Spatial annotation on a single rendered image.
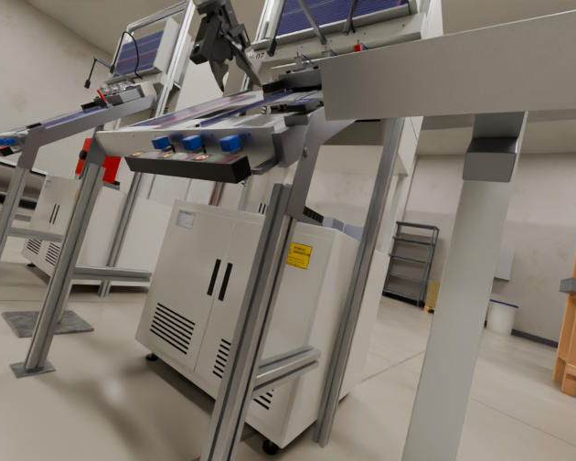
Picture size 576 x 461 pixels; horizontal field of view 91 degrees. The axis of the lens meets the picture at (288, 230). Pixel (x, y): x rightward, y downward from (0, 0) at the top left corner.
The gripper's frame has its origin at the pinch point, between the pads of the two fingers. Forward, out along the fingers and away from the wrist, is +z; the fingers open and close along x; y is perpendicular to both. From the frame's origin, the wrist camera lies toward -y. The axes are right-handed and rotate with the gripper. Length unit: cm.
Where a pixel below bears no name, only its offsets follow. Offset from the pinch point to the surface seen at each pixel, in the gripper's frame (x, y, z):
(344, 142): -12, 32, 37
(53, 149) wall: 781, 135, 127
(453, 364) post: -62, -44, 22
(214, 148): -14.5, -27.7, 0.1
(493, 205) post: -63, -25, 10
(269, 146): -29.1, -27.5, -0.5
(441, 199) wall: 29, 578, 558
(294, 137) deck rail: -32.1, -23.7, 0.1
